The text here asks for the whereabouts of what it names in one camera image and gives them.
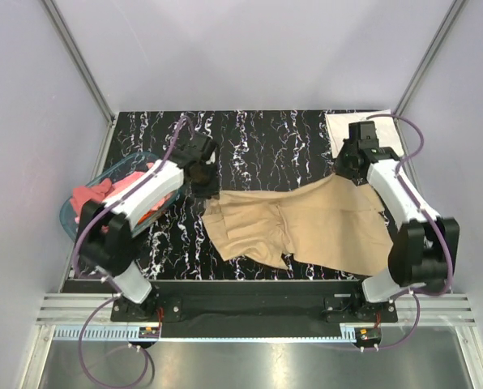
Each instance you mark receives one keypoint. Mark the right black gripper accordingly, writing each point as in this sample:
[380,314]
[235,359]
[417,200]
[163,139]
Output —
[339,169]

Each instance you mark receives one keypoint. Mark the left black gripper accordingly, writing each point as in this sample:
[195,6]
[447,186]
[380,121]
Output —
[211,190]

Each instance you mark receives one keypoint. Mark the tan t shirt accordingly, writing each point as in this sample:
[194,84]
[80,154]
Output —
[330,223]

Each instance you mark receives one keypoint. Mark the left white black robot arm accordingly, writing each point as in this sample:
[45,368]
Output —
[107,229]

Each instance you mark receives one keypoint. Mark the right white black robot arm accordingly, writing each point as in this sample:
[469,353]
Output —
[423,254]

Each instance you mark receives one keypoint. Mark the folded white t shirt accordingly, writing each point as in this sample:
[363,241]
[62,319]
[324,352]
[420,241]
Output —
[337,128]

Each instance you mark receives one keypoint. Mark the orange garment in basket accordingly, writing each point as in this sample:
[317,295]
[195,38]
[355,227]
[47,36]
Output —
[146,216]

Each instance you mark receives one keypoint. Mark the teal plastic laundry basket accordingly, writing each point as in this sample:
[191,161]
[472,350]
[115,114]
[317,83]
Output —
[141,182]

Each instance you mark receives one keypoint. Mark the light pink shirt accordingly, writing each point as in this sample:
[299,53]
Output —
[121,185]

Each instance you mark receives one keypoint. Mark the dark pink shirt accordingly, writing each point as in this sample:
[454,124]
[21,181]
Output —
[82,194]

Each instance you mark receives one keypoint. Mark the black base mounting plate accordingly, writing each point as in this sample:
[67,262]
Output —
[221,309]

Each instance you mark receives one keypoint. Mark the left aluminium frame post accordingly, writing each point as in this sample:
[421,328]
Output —
[62,29]

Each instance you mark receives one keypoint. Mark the aluminium frame post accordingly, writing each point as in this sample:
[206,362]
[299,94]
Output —
[62,29]
[443,31]

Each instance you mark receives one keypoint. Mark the right aluminium frame post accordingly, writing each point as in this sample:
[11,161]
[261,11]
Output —
[443,31]

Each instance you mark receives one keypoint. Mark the slotted cable duct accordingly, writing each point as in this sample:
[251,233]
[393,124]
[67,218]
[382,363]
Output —
[141,334]

